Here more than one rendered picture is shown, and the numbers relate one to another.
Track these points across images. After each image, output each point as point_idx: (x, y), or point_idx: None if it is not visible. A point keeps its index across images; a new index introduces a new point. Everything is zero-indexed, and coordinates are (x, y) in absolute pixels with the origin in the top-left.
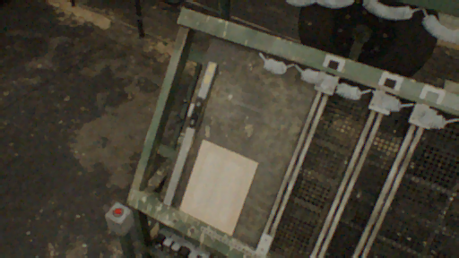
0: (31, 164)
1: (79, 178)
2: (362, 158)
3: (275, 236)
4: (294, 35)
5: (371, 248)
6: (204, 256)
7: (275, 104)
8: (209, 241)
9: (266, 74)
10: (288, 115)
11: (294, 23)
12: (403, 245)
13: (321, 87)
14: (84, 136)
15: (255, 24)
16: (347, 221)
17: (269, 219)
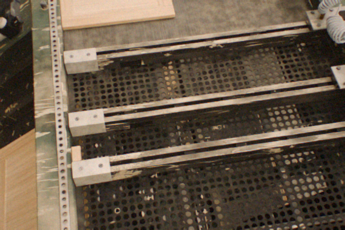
0: None
1: None
2: (268, 96)
3: (82, 96)
4: (243, 164)
5: (158, 177)
6: (12, 11)
7: (252, 3)
8: (39, 5)
9: None
10: (250, 18)
11: (252, 161)
12: (192, 210)
13: (319, 4)
14: None
15: (230, 121)
16: (173, 134)
17: (117, 46)
